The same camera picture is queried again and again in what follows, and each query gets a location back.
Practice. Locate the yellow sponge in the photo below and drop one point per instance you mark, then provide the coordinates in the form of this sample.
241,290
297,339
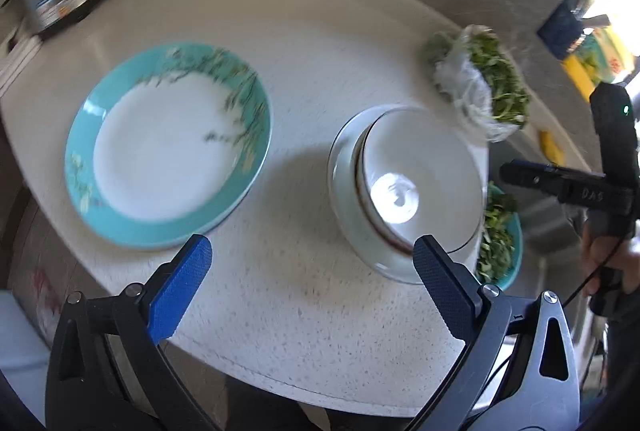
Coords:
551,147

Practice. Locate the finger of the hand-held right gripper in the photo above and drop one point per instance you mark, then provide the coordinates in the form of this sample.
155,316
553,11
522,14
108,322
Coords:
530,178

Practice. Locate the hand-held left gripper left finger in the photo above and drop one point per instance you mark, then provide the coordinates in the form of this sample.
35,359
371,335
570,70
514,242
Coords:
182,281

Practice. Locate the large teal floral deep plate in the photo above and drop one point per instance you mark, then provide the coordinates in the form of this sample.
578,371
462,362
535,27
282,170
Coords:
165,156

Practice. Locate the small teal basin of greens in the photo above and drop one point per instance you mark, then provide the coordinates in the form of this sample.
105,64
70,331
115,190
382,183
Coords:
500,241

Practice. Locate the yellow printed box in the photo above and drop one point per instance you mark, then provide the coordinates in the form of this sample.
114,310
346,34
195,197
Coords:
597,61

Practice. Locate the person's right hand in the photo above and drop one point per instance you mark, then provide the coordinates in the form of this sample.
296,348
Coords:
597,256

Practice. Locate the white folded towel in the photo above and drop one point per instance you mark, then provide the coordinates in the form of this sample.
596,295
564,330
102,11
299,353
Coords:
17,61

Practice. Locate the white floral bowl dark rim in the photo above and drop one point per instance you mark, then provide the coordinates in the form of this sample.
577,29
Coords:
425,161

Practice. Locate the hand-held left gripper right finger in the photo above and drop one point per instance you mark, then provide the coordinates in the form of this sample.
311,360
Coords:
445,286

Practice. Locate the plastic bag of greens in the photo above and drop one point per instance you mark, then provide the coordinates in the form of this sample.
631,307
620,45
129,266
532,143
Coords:
480,81

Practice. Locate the blue utensil holder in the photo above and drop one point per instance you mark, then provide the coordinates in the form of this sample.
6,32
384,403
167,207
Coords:
562,28

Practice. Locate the white bowl blue rim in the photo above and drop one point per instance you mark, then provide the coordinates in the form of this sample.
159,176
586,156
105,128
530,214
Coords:
345,211

